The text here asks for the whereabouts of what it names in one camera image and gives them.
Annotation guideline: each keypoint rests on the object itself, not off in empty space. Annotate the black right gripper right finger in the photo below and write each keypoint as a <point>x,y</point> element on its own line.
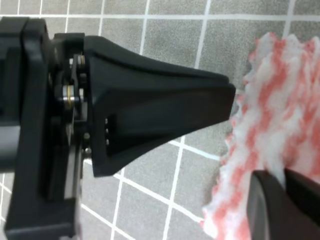
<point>305,194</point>

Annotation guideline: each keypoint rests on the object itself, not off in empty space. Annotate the pink white wavy striped towel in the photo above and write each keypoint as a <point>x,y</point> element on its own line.
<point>276,127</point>

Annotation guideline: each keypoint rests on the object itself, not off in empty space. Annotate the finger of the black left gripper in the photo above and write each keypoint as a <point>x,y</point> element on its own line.
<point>136,103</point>

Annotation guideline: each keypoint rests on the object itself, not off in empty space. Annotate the grey checked tablecloth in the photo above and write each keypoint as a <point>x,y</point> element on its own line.
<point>160,195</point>

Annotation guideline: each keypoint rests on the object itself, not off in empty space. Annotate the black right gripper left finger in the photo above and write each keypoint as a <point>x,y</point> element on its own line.
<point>272,215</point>

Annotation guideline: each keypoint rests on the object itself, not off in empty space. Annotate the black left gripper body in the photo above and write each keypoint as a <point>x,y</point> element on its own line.
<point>43,113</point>

